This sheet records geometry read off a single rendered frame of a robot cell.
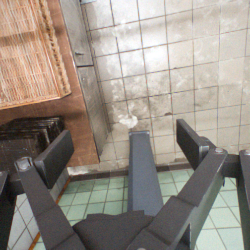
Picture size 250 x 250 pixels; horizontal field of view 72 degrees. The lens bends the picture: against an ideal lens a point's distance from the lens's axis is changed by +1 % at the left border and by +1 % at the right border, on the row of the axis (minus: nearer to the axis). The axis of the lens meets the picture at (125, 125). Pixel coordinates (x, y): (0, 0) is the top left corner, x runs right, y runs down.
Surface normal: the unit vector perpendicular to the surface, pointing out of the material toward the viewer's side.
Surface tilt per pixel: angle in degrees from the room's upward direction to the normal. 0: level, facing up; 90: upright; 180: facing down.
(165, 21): 0
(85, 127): 0
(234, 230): 90
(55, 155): 91
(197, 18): 0
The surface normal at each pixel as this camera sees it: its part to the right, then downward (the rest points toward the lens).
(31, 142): -0.04, 0.35
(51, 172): 0.99, -0.10
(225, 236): -0.17, -0.93
